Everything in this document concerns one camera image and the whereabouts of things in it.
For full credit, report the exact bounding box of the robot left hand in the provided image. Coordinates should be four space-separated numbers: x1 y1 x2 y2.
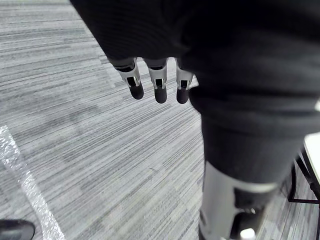
69 0 320 240

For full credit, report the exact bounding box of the shiny clear floor tape strip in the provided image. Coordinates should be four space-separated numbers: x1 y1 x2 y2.
0 124 66 240

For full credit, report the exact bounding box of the white table with black frame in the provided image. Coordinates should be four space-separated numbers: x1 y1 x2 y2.
287 132 320 240

